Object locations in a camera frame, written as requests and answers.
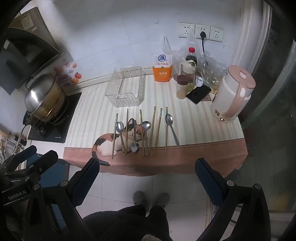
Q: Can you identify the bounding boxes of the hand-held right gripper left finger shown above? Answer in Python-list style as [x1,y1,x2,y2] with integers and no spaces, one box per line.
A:
[23,158,100,241]

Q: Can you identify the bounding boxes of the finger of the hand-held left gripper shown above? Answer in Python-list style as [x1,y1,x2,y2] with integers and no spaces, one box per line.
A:
[0,146,37,172]
[25,151,58,178]

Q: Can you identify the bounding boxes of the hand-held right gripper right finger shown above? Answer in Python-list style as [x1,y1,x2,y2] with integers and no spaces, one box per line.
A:
[195,158,272,241]

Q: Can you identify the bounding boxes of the stainless steel spoon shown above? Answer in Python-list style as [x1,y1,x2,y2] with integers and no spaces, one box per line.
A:
[128,118,139,153]
[165,113,180,148]
[142,121,152,156]
[116,121,126,155]

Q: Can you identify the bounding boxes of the black glass gas stove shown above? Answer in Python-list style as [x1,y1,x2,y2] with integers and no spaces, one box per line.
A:
[27,92,83,144]

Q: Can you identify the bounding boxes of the striped cat print tablecloth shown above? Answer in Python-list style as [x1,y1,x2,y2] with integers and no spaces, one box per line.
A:
[63,70,249,175]

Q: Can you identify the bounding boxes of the row of wooden chopsticks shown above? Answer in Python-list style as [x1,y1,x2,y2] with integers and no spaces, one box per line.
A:
[112,106,168,159]

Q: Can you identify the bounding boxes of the stainless steel pot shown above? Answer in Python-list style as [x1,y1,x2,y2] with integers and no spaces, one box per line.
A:
[23,74,70,122]

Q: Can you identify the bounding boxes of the brown packet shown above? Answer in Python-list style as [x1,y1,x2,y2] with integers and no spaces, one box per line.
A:
[201,89,216,102]

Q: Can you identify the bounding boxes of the black smartphone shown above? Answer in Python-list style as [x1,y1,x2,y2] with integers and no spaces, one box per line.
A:
[186,85,212,105]

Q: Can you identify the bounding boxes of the pink and white electric kettle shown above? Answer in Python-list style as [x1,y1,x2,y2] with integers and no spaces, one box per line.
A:
[210,65,256,124]

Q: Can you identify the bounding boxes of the brown lid spice jar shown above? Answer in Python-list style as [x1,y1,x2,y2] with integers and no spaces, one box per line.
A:
[176,75,188,100]

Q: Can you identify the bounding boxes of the clear plastic organizer box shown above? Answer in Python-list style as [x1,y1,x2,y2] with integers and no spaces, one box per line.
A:
[105,66,146,108]

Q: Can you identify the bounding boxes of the black range hood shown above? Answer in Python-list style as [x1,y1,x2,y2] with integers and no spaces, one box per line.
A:
[0,28,63,95]

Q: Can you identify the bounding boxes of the clear plastic bag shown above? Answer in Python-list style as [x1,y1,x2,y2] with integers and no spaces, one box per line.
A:
[161,25,204,77]
[200,50,229,92]

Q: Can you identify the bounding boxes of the cream lid oil dispenser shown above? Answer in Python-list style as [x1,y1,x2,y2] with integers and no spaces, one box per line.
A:
[179,59,197,93]

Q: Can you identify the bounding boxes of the orange and white salt bag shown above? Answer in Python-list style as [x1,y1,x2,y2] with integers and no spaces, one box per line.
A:
[152,53,174,82]

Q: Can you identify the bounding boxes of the red cap sauce bottle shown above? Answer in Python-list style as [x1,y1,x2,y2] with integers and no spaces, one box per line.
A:
[185,47,198,67]

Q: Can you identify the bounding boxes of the silver long handle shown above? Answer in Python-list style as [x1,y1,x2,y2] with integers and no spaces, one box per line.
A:
[14,124,31,154]

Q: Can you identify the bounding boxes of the fruit pattern wall sticker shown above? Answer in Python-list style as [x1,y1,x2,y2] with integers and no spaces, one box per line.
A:
[53,57,84,87]

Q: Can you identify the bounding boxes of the white wall socket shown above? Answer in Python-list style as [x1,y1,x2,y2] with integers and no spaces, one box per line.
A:
[194,24,211,40]
[209,27,224,43]
[178,22,195,39]

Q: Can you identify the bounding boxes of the white window frame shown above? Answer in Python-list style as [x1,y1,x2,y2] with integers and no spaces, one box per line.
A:
[238,5,273,75]

